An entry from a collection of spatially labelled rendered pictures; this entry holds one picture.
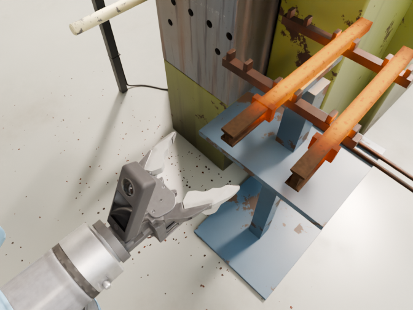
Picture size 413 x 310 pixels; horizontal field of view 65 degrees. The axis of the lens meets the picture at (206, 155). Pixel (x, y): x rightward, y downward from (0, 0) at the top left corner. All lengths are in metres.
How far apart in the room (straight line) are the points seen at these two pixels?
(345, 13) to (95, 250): 0.86
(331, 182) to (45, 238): 1.22
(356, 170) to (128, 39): 1.83
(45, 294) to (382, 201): 1.51
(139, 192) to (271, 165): 0.50
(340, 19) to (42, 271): 0.92
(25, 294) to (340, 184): 0.69
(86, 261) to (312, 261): 1.16
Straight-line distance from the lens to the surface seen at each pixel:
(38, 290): 0.47
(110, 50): 1.80
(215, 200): 0.48
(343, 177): 0.88
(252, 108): 0.58
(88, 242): 0.46
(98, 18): 1.43
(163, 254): 1.45
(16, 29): 2.74
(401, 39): 1.52
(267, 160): 0.85
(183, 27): 1.21
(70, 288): 0.47
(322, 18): 1.08
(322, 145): 0.55
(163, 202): 0.48
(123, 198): 0.45
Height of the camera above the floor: 1.38
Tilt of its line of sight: 56 degrees down
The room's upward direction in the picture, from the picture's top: straight up
